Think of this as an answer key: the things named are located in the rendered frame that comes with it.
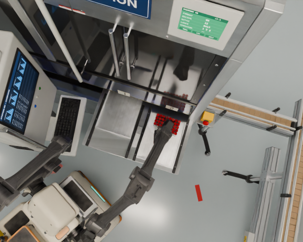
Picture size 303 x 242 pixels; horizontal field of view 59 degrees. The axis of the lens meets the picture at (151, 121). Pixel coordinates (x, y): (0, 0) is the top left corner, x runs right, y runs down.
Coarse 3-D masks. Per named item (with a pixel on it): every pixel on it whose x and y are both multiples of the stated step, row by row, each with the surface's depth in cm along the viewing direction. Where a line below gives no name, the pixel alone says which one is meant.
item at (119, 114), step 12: (108, 96) 195; (120, 96) 195; (108, 108) 193; (120, 108) 193; (132, 108) 194; (108, 120) 190; (120, 120) 191; (132, 120) 191; (120, 132) 189; (132, 132) 187
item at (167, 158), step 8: (152, 120) 192; (152, 128) 190; (184, 128) 188; (144, 136) 189; (152, 136) 189; (176, 136) 190; (144, 144) 187; (152, 144) 187; (168, 144) 188; (176, 144) 188; (144, 152) 186; (168, 152) 187; (176, 152) 187; (160, 160) 185; (168, 160) 185
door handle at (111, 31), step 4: (116, 24) 106; (112, 32) 102; (112, 36) 104; (112, 40) 107; (112, 44) 110; (112, 48) 113; (116, 52) 117; (116, 56) 120; (116, 60) 124; (116, 64) 127; (120, 64) 138; (116, 68) 131; (120, 68) 138; (116, 72) 136
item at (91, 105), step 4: (56, 92) 234; (60, 92) 230; (64, 92) 225; (56, 96) 247; (60, 96) 242; (76, 96) 225; (56, 100) 263; (88, 100) 227; (92, 100) 223; (88, 104) 239; (92, 104) 235; (96, 104) 231; (88, 108) 253; (92, 108) 248; (88, 112) 270; (92, 112) 265
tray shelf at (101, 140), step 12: (96, 108) 192; (144, 108) 194; (156, 108) 195; (144, 120) 192; (180, 120) 193; (96, 132) 188; (108, 132) 188; (84, 144) 185; (96, 144) 186; (108, 144) 186; (120, 144) 187; (120, 156) 185; (132, 156) 185; (180, 156) 186; (156, 168) 185; (168, 168) 184
